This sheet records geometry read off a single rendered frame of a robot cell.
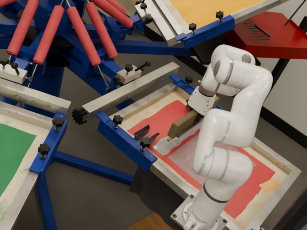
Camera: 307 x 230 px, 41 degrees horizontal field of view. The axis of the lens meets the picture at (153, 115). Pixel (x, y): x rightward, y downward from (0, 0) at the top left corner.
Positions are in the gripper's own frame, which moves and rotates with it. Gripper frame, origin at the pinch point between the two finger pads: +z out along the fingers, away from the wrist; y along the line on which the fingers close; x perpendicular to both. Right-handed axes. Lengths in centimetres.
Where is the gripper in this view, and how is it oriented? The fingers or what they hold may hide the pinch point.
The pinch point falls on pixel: (194, 117)
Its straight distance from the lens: 187.6
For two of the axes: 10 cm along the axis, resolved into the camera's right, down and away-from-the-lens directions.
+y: 7.4, 5.8, -3.4
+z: -2.9, 7.3, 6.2
